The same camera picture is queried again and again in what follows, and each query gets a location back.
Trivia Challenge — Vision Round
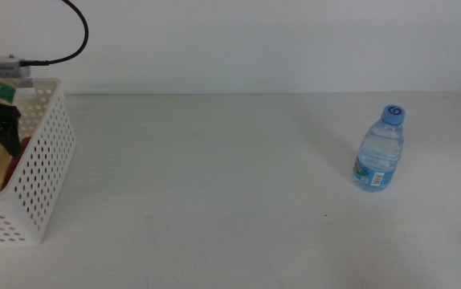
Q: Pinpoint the red soda can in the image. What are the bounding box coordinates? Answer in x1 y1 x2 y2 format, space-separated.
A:
2 136 34 189

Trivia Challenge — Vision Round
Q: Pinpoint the clear water bottle blue cap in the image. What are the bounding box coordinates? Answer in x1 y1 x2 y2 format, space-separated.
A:
351 104 406 193

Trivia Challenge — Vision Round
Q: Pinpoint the white perforated plastic basket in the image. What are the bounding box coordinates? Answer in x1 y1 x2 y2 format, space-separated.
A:
0 78 78 246

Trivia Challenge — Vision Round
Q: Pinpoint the thick braided black cable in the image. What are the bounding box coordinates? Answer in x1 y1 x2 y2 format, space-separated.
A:
19 0 90 67

